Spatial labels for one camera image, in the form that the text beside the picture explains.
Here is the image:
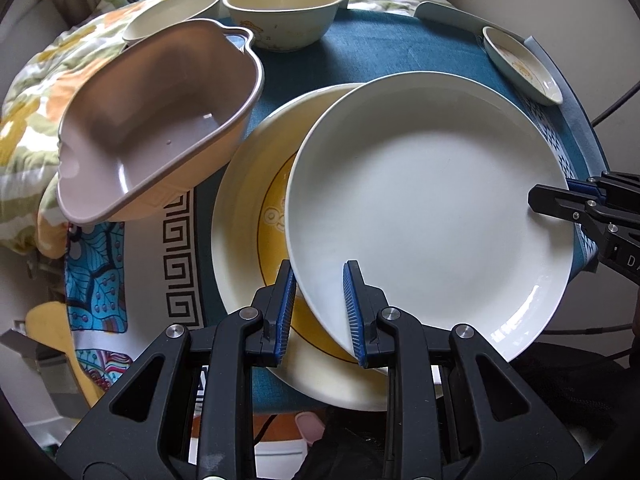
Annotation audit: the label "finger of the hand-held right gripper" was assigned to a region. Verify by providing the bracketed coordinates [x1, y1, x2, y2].
[528, 183, 608, 232]
[567, 171, 640, 208]

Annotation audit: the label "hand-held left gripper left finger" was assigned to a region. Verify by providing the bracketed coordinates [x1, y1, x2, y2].
[55, 259, 298, 480]

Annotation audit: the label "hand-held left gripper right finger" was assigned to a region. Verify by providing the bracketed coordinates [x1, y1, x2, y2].
[341, 260, 586, 480]

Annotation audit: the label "cream plate with yellow ring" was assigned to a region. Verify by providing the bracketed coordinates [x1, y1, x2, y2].
[211, 82, 391, 413]

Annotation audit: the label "large white plate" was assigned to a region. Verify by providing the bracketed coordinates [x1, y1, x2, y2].
[284, 74, 576, 363]

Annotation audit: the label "small duck print plate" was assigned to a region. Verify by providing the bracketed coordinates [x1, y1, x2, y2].
[482, 26, 565, 107]

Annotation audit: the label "pink square bowl with handles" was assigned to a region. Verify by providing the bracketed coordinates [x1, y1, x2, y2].
[56, 18, 265, 224]

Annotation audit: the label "cream bowl with printed side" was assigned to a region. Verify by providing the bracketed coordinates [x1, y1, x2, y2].
[222, 0, 349, 52]

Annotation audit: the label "plain cream bowl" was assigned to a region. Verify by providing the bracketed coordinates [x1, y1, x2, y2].
[121, 0, 223, 46]

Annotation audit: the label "person's black trousers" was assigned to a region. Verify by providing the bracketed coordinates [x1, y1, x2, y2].
[295, 405, 396, 480]

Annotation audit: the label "dark cloth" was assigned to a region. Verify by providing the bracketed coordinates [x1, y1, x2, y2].
[520, 342, 636, 461]

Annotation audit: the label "blue patterned tablecloth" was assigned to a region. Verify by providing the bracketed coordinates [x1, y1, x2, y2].
[65, 2, 608, 413]

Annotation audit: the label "yellow stool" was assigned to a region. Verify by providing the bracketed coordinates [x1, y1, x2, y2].
[25, 302, 106, 408]

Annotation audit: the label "grey box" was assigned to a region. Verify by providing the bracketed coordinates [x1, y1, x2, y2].
[0, 327, 86, 418]

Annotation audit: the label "floral blanket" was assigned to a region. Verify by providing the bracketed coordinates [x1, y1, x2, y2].
[0, 0, 441, 261]

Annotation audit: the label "white padded headboard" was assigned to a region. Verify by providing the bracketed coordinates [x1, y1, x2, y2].
[0, 0, 73, 111]

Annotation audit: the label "thick black cable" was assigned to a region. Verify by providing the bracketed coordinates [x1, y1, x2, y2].
[592, 91, 640, 128]

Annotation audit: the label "thin black cable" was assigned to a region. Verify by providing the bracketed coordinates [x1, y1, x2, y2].
[545, 324, 635, 337]

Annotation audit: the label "white table edge rail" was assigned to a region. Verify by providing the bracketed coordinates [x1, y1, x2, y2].
[414, 1, 488, 31]

